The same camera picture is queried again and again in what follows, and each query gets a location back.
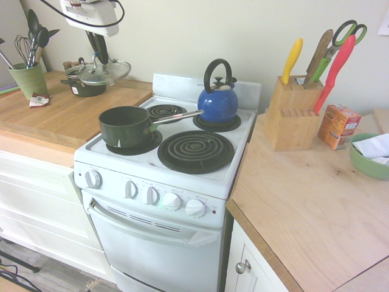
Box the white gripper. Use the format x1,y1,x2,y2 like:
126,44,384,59
59,0,120,65

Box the glass lid with steel handle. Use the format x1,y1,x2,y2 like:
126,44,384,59
79,51,132,86

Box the black cooking pot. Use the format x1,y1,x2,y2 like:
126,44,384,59
60,75,107,98

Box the black spoon utensil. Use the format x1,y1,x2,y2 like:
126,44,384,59
27,9,42,46

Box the large wooden butcher block board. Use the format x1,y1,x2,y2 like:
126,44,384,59
0,70,153,147

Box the green ribbed utensil holder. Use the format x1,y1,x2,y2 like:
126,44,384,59
7,62,49,100

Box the red and white packet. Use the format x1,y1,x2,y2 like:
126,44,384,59
29,92,50,109

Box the steel utensil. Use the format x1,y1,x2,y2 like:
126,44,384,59
0,38,15,70

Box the white oven dial knob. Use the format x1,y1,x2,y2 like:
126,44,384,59
84,169,103,189

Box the large black coil burner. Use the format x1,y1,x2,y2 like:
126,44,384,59
157,130,236,175

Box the white stove knob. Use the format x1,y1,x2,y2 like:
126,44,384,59
125,180,139,199
185,199,207,219
145,186,160,205
162,192,182,210

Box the white drawer cabinet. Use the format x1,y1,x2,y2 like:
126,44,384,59
0,148,118,283

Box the wooden knife block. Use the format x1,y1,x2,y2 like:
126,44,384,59
263,75,325,152

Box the white electric stove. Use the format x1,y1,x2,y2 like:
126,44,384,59
74,72,263,292

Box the black tripod leg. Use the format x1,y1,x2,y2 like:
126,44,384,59
0,249,41,273

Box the green and black scissors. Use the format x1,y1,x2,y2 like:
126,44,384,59
326,19,368,58

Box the orange cardboard box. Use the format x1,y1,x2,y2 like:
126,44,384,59
317,103,362,151

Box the silver cabinet knob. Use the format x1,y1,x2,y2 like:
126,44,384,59
235,259,252,274

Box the white door cabinet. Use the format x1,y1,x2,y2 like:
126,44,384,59
223,218,292,292

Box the white crumpled paper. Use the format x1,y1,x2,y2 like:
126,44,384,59
352,133,389,167

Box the green bowl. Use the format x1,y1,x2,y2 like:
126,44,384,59
349,133,389,181

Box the light wooden plank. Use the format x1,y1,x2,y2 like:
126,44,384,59
373,108,389,134

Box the glass lid with black handle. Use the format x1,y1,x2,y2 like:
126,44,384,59
63,57,89,78

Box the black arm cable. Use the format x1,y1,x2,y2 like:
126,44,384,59
39,0,125,30

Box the black spatula wooden handle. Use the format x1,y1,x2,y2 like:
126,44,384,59
34,26,61,64

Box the black wire whisk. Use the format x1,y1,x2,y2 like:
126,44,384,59
14,35,34,69

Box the dark saucepan with steel handle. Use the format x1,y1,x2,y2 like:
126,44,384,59
98,106,205,150

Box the blue kettle with black handle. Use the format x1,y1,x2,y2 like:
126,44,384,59
197,58,239,124

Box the white oven door handle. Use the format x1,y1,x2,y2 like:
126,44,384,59
86,202,221,246

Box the yellow handled knife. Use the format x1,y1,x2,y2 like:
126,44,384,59
281,38,304,85

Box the wooden handled knife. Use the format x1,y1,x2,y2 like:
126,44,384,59
303,29,334,85

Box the green handled knife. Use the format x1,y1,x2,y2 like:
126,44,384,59
310,50,334,83

